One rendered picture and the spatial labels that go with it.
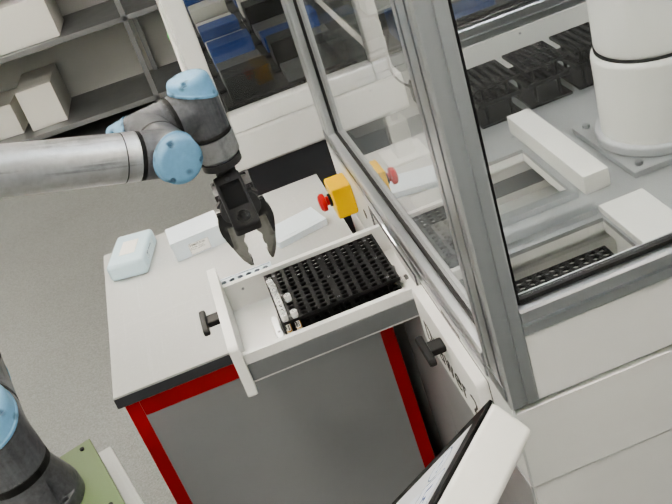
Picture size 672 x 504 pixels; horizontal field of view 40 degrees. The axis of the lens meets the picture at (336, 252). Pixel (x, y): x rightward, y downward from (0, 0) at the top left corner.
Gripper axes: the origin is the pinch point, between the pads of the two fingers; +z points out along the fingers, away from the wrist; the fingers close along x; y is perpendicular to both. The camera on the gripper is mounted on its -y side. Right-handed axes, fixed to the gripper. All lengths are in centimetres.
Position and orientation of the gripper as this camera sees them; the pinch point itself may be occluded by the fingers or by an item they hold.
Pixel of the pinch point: (261, 256)
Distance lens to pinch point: 168.0
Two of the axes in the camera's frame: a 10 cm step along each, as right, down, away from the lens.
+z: 3.0, 8.1, 5.1
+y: -2.5, -4.5, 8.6
